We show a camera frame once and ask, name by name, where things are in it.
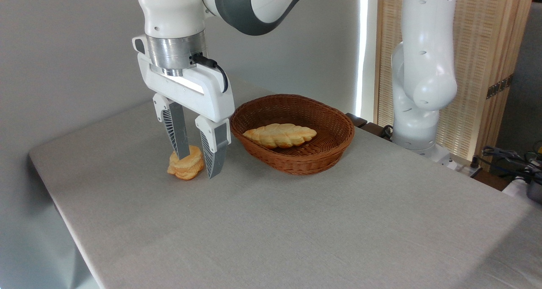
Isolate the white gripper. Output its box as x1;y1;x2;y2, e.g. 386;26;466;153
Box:
132;35;235;180

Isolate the round golden bread roll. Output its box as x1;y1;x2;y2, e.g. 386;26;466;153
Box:
167;145;205;181

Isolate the braided golden bread loaf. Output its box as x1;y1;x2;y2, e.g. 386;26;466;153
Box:
243;123;317;149

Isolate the grey tablecloth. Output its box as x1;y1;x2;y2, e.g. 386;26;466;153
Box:
29;79;542;289

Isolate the brown wicker basket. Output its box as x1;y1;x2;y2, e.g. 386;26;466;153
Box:
229;94;355;176

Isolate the brass screen hinge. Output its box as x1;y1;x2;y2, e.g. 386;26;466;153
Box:
486;74;514;100

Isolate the wooden slat folding screen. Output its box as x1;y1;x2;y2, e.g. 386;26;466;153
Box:
375;0;536;171

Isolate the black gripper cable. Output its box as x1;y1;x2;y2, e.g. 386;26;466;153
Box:
191;53;229;93

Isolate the black cable bundle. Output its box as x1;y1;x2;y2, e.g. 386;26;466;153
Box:
482;146;542;184

